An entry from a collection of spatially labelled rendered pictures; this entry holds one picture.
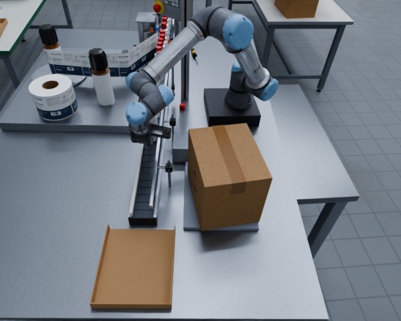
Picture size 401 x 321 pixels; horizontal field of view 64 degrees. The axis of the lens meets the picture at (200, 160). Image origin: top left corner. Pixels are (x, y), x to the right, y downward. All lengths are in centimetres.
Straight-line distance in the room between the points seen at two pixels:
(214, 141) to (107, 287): 64
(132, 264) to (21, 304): 37
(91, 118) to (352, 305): 184
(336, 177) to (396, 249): 111
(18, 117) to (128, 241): 94
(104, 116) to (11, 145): 46
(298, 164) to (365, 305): 105
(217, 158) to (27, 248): 78
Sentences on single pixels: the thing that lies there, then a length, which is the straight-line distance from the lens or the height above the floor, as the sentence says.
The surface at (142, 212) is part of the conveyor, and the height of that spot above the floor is 88.
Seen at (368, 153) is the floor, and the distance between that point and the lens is 321.
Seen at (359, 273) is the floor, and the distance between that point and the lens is 240.
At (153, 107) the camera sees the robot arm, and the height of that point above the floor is 123.
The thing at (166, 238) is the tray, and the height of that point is 83.
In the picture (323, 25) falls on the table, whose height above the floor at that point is 73.
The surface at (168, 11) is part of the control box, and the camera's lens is 172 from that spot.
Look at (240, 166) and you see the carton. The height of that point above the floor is 112.
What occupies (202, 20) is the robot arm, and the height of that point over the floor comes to 142.
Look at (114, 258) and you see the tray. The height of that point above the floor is 83.
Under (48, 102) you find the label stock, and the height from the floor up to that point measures 99.
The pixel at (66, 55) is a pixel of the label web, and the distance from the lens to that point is 200.
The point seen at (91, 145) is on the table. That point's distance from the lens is 168.
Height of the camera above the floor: 194
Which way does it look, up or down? 46 degrees down
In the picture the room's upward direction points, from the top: 3 degrees clockwise
